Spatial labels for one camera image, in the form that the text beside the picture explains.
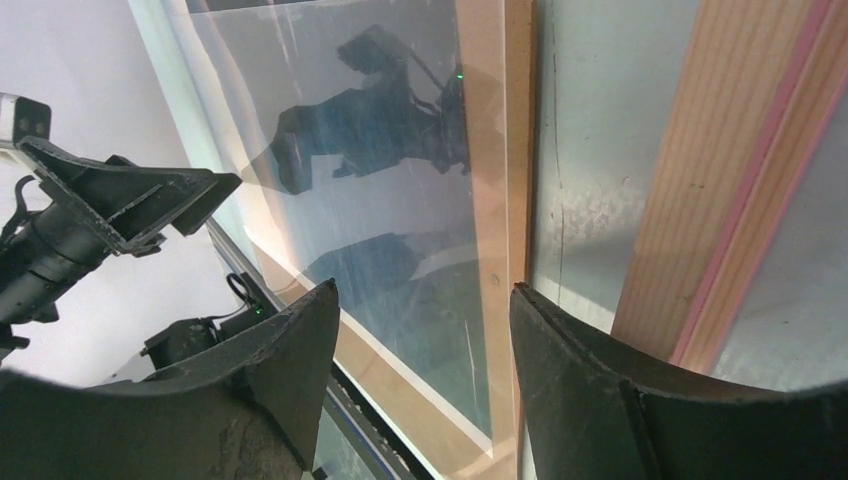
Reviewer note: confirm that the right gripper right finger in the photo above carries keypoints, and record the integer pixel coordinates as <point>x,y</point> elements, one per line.
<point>597,408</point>

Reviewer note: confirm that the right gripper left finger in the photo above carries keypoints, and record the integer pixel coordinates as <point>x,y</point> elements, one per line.
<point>248,408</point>

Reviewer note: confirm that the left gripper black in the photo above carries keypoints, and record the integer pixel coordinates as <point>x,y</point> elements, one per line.
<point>98,209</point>

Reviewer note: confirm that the pink wooden picture frame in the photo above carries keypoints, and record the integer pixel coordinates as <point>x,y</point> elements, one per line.
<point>760,83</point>

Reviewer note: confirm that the landscape photo print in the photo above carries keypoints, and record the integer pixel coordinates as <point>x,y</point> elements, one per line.
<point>428,380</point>

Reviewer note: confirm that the brown backing board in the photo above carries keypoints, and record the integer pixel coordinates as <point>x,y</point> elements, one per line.
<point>502,461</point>

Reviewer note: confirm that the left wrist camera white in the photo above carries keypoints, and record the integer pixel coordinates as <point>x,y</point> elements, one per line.
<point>21,117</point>

